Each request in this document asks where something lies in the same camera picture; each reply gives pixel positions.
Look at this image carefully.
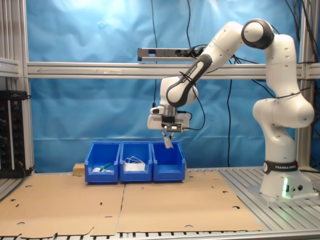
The blue bin with masks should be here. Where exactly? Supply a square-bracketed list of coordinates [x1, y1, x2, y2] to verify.
[119, 141, 154, 184]

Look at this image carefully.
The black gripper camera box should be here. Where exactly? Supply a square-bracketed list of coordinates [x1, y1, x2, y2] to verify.
[161, 115, 184, 133]

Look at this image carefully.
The black equipment rack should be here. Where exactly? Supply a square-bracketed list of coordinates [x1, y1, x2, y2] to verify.
[0, 90, 33, 179]

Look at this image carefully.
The black camera cable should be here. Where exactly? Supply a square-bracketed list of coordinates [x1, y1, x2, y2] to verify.
[182, 84, 207, 132]

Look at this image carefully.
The blue bin with cotton packet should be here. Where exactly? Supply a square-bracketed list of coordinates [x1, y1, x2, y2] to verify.
[150, 141, 187, 183]

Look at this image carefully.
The blue bin with syringes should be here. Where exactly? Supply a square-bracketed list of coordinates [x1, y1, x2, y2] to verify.
[84, 141, 122, 185]

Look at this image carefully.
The grey power strip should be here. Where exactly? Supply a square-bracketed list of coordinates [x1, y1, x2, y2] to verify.
[137, 47, 208, 62]

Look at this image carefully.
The aluminium frame post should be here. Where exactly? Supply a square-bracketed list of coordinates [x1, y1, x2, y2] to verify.
[295, 0, 320, 169]
[0, 0, 35, 176]

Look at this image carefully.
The thin black hanging cable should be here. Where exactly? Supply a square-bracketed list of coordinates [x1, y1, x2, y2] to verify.
[226, 58, 234, 168]
[186, 0, 193, 49]
[150, 0, 159, 107]

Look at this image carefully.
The chipboard wood block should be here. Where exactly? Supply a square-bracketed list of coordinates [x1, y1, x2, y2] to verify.
[72, 162, 87, 177]

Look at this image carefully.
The horizontal aluminium beam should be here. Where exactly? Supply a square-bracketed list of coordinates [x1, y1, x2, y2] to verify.
[26, 61, 305, 81]

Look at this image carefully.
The white printed cotton packet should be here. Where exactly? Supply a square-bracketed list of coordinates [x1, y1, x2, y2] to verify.
[163, 135, 174, 150]

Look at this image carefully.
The brown cardboard sheet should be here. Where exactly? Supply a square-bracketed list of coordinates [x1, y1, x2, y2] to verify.
[116, 171, 263, 234]
[0, 173, 126, 239]

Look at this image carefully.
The short aluminium side beam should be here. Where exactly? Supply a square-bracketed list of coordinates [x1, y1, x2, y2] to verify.
[0, 57, 21, 77]

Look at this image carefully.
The white face mask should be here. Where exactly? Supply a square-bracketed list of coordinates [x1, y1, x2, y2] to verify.
[122, 156, 147, 173]

